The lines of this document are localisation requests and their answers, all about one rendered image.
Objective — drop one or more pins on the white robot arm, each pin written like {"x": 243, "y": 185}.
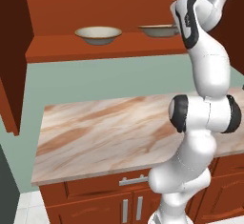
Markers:
{"x": 208, "y": 75}

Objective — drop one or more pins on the cream bowl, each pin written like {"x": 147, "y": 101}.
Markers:
{"x": 98, "y": 35}
{"x": 157, "y": 30}

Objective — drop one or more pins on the red-brown drawer front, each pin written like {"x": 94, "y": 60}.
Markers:
{"x": 95, "y": 185}
{"x": 230, "y": 164}

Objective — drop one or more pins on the red-brown base cupboard door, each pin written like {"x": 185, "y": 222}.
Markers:
{"x": 222, "y": 199}
{"x": 151, "y": 207}
{"x": 89, "y": 210}

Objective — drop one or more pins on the red-brown wall cabinet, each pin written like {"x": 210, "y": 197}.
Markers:
{"x": 95, "y": 5}

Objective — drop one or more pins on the red-brown wall cabinet door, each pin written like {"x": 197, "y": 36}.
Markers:
{"x": 12, "y": 59}
{"x": 237, "y": 27}

